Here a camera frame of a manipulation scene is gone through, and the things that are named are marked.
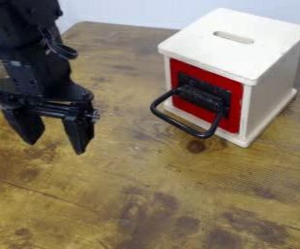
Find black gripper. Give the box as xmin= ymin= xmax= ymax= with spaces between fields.
xmin=0 ymin=54 xmax=99 ymax=155

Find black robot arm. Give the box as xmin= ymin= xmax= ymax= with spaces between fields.
xmin=0 ymin=0 xmax=98 ymax=154

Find red drawer front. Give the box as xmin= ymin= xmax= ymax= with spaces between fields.
xmin=170 ymin=58 xmax=244 ymax=133

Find white wooden box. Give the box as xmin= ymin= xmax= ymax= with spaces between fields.
xmin=158 ymin=8 xmax=300 ymax=147

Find black cable loop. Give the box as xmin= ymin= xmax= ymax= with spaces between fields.
xmin=39 ymin=27 xmax=79 ymax=61

